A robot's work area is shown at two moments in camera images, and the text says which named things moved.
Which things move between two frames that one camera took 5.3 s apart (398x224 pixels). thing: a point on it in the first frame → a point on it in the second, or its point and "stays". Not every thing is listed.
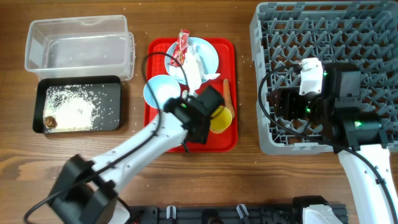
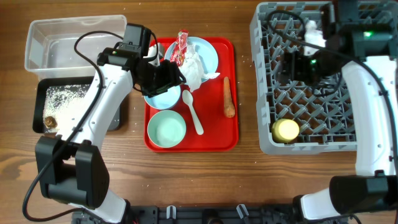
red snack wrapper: x=180 y=50 stays
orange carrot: x=228 y=102 stays
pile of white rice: x=73 y=106 stays
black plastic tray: x=106 y=90 stays
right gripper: x=283 y=104 → x=292 y=66
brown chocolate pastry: x=50 y=122 stays
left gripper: x=203 y=132 → x=171 y=76
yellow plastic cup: x=221 y=119 → x=285 y=130
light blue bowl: x=158 y=88 stays
